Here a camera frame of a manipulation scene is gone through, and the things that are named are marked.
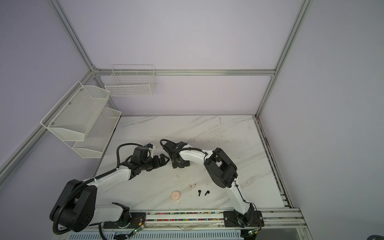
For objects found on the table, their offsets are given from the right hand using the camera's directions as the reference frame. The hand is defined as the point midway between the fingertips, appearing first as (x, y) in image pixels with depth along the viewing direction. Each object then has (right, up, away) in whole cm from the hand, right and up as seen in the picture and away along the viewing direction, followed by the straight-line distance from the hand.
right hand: (178, 164), depth 93 cm
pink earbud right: (+11, -10, -7) cm, 16 cm away
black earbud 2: (+18, -13, -11) cm, 25 cm away
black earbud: (+13, -12, -11) cm, 21 cm away
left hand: (-8, +3, -5) cm, 10 cm away
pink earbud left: (+8, -10, -9) cm, 16 cm away
